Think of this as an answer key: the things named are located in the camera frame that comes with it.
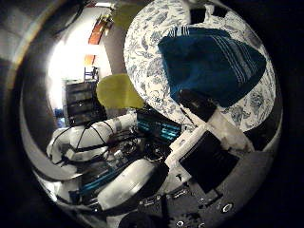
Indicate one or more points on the blue striped towel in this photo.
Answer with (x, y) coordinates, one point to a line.
(205, 66)

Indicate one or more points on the dark chair frame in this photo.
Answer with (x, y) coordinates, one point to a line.
(91, 73)

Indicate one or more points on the black shelf rack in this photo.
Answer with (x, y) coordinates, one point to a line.
(82, 101)

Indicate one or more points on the teal metal frame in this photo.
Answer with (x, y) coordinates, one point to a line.
(98, 183)

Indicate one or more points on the long orange wall panel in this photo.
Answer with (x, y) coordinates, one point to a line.
(96, 31)

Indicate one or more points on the blue floral white tablecloth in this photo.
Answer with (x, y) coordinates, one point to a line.
(142, 57)

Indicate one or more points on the small orange wall panel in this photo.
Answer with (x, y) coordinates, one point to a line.
(89, 59)

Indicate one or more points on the blue bin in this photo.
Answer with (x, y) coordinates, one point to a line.
(59, 113)

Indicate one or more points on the dark equipment with teal lights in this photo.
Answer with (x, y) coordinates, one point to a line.
(158, 126)

